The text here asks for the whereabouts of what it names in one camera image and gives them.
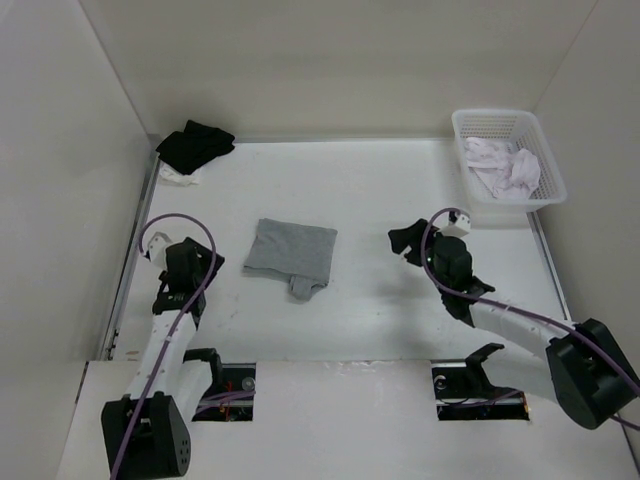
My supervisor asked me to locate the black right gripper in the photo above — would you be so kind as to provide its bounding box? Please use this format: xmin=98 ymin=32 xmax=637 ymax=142
xmin=388 ymin=218 xmax=450 ymax=294

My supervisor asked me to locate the grey tank top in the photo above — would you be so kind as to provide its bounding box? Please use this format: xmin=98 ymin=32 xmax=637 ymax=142
xmin=243 ymin=218 xmax=338 ymax=302

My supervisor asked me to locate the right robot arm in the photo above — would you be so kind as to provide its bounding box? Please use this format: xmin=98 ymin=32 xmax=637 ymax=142
xmin=388 ymin=208 xmax=639 ymax=430

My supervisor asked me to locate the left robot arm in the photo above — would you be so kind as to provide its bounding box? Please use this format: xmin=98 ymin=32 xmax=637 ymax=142
xmin=101 ymin=233 xmax=225 ymax=479

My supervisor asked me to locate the folded white tank top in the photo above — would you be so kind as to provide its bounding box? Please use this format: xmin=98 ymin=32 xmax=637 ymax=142
xmin=159 ymin=163 xmax=202 ymax=187

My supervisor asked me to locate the folded black tank top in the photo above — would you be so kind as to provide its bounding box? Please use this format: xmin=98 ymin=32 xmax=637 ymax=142
xmin=156 ymin=120 xmax=236 ymax=175

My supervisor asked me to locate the pink tank top in basket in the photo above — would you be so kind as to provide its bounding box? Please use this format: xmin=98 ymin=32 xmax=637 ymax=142
xmin=464 ymin=137 xmax=541 ymax=200

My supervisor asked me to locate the white plastic laundry basket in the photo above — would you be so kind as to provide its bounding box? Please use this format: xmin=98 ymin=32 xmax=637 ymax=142
xmin=451 ymin=109 xmax=567 ymax=215

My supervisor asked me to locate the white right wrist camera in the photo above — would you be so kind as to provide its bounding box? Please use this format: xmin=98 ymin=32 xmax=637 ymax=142
xmin=441 ymin=210 xmax=472 ymax=239

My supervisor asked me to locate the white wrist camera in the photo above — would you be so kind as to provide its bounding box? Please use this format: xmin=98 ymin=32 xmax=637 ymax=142
xmin=143 ymin=232 xmax=173 ymax=269
xmin=441 ymin=210 xmax=472 ymax=239

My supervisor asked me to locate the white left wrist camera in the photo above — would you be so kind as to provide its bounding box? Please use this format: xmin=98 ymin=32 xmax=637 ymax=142
xmin=143 ymin=232 xmax=173 ymax=269

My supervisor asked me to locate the right metal table rail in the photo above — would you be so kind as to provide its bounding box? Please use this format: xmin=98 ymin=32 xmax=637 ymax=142
xmin=527 ymin=212 xmax=572 ymax=322

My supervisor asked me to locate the metal table rail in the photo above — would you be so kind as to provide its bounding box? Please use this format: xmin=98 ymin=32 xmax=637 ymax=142
xmin=527 ymin=212 xmax=572 ymax=322
xmin=95 ymin=134 xmax=162 ymax=361

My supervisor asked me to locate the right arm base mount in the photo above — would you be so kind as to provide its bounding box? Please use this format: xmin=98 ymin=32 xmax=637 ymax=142
xmin=431 ymin=343 xmax=529 ymax=421

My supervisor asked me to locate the left metal table rail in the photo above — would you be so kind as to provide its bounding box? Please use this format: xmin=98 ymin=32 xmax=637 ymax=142
xmin=95 ymin=134 xmax=162 ymax=361

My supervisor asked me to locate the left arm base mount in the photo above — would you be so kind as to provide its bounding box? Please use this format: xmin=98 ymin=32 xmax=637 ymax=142
xmin=184 ymin=348 xmax=257 ymax=422

